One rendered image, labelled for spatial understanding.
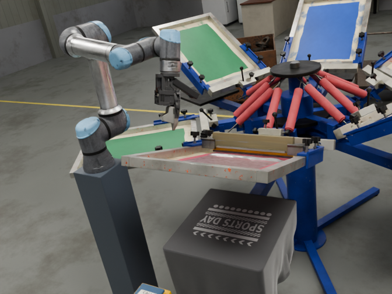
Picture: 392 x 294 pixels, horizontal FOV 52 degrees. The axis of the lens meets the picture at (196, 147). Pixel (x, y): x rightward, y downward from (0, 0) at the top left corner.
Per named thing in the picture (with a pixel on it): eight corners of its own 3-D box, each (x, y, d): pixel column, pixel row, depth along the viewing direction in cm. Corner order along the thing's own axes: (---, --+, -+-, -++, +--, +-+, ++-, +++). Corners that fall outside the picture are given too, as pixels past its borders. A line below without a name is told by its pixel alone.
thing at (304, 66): (325, 261, 281) (321, 72, 224) (270, 249, 300) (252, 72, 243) (336, 226, 312) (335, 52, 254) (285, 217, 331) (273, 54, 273)
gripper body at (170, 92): (154, 105, 153) (154, 73, 151) (175, 105, 156) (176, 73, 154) (158, 107, 146) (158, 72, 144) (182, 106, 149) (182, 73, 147)
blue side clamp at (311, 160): (307, 168, 169) (308, 151, 168) (296, 167, 171) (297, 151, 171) (322, 161, 195) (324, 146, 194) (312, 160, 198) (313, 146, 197)
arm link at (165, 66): (177, 62, 153) (183, 60, 146) (177, 74, 154) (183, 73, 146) (157, 61, 151) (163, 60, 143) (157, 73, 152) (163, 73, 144)
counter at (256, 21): (305, 17, 1122) (304, -15, 1087) (273, 38, 942) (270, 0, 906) (278, 18, 1162) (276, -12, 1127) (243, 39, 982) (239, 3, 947)
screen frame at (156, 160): (267, 184, 127) (268, 171, 127) (121, 165, 155) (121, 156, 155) (321, 158, 196) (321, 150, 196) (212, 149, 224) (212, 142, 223)
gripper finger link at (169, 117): (161, 130, 152) (161, 105, 150) (176, 130, 154) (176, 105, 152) (163, 131, 149) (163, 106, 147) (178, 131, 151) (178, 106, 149)
